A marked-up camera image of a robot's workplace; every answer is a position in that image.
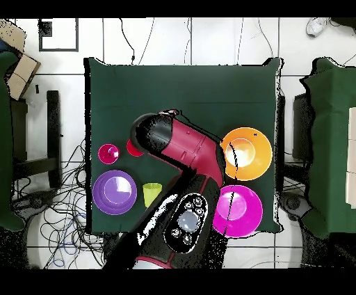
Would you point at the red cup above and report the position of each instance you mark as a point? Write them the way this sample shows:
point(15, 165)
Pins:
point(133, 151)

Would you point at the yellow cup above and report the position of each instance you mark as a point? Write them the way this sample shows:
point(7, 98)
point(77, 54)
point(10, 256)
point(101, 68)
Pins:
point(150, 193)

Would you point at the purple bowl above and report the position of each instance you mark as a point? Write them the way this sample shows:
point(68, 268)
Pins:
point(101, 197)

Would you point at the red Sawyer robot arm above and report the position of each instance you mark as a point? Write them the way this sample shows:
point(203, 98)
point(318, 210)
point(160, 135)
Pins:
point(189, 144)

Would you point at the stack of white boxes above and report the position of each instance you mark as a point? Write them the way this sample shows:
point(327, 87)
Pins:
point(351, 155)

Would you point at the dark green tablecloth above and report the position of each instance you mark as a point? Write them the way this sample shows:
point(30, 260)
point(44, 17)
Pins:
point(180, 83)

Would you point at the magenta cup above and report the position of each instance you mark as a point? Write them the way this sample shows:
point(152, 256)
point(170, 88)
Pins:
point(105, 155)

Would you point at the large orange bowl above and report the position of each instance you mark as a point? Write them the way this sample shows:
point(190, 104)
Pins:
point(258, 164)

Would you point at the black box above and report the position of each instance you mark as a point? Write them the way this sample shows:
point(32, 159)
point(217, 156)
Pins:
point(300, 125)

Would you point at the large pink bowl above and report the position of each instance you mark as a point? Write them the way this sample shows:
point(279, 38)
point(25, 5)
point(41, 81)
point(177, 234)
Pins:
point(250, 217)

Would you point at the black power adapter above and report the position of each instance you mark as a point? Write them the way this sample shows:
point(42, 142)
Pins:
point(109, 245)

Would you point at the brown cardboard box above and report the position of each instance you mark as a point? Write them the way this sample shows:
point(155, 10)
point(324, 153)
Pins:
point(11, 34)
point(23, 75)

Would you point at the green cloth covered table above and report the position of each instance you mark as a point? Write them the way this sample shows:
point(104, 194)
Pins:
point(5, 139)
point(331, 139)

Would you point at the white shoe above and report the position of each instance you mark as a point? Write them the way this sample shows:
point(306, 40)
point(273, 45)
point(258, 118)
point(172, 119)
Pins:
point(315, 26)

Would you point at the black chair frame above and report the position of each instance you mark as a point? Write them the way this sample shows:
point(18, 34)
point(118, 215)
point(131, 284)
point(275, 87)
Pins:
point(53, 125)

